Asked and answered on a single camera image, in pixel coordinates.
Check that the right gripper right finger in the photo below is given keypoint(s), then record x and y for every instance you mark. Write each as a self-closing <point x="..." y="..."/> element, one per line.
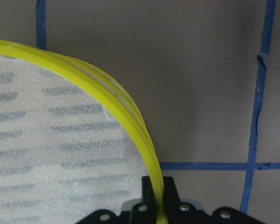
<point x="171" y="197"/>

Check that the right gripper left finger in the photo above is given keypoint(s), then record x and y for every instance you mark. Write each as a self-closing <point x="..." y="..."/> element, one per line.
<point x="147" y="192"/>

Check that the yellow steamer layer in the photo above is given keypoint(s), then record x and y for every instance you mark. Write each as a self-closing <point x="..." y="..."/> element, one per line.
<point x="72" y="140"/>

